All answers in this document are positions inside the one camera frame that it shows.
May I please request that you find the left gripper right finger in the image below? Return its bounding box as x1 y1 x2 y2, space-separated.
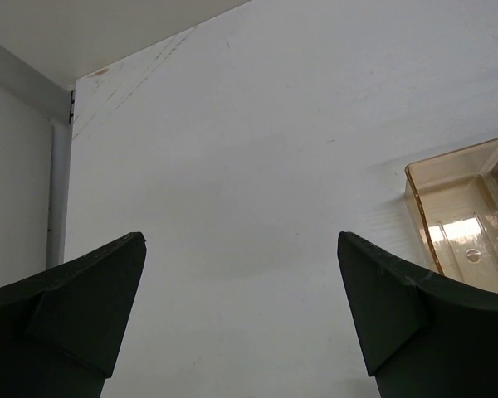
337 231 498 397

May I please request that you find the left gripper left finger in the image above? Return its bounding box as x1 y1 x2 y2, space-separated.
0 232 146 397

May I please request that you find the amber transparent container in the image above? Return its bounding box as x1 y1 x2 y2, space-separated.
404 138 498 294

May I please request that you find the aluminium left frame post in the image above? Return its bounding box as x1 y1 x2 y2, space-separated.
0 46 73 277

